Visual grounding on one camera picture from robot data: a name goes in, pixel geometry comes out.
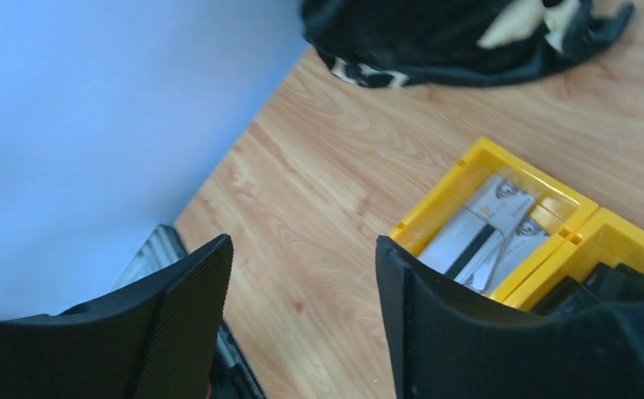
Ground yellow bin left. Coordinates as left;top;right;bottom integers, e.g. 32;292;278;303
389;138;598;303

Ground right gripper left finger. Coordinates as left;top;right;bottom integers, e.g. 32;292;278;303
0;234;234;398

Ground yellow bin middle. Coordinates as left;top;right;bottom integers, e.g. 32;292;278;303
502;208;644;311

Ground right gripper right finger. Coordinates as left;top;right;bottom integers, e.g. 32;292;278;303
376;236;644;398

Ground silver cards pile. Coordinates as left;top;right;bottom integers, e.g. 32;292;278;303
418;174;549;293

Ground black floral blanket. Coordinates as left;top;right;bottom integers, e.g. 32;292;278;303
300;0;635;89

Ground yellow bin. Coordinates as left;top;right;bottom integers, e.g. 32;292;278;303
389;138;598;303
502;208;644;311

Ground black card holder in bin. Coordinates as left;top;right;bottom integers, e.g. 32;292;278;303
530;263;644;318

